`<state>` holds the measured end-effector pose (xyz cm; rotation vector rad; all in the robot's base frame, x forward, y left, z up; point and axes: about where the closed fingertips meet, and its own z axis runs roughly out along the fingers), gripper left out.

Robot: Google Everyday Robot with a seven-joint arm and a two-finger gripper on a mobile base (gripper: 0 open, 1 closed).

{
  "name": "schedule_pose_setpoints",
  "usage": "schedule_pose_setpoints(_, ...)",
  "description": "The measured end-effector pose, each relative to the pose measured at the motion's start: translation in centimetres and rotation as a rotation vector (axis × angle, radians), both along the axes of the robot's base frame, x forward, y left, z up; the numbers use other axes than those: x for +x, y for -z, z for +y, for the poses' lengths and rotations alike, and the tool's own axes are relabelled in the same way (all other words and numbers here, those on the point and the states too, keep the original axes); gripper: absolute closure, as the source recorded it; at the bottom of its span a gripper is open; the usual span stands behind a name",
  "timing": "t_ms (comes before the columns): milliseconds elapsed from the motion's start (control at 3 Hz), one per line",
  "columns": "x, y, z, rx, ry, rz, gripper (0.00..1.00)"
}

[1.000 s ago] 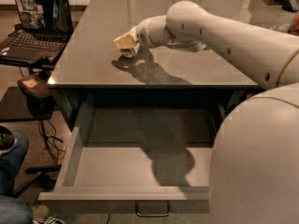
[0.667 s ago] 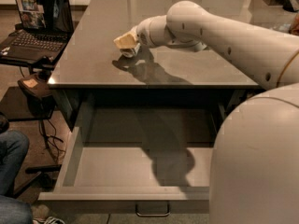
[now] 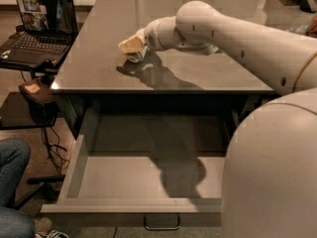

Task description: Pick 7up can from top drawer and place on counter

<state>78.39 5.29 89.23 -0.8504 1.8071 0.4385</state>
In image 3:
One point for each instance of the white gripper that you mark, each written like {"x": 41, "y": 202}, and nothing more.
{"x": 150, "y": 37}

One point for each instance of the green white 7up can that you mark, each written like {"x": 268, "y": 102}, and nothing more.
{"x": 137, "y": 56}

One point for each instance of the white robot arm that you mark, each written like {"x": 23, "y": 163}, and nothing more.
{"x": 269, "y": 187}

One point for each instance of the open grey top drawer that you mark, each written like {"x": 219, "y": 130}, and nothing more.
{"x": 126, "y": 166}

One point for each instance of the black laptop computer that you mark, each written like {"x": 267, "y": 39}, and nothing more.
{"x": 49, "y": 30}

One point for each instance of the black laptop stand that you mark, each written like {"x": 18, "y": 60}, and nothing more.
{"x": 31, "y": 107}

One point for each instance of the person leg in jeans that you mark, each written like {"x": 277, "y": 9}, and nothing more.
{"x": 14, "y": 158}

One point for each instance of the white sneaker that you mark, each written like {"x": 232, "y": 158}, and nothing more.
{"x": 52, "y": 234}

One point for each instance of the metal drawer handle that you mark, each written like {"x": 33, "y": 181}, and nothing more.
{"x": 161, "y": 223}

